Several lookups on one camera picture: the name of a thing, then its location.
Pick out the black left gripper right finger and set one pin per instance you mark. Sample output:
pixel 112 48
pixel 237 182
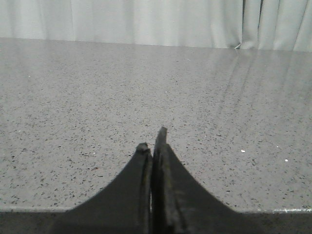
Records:
pixel 182 206

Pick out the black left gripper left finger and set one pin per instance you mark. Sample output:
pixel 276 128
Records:
pixel 122 207

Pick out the white curtain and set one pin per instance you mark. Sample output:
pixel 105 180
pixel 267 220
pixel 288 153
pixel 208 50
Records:
pixel 240 24

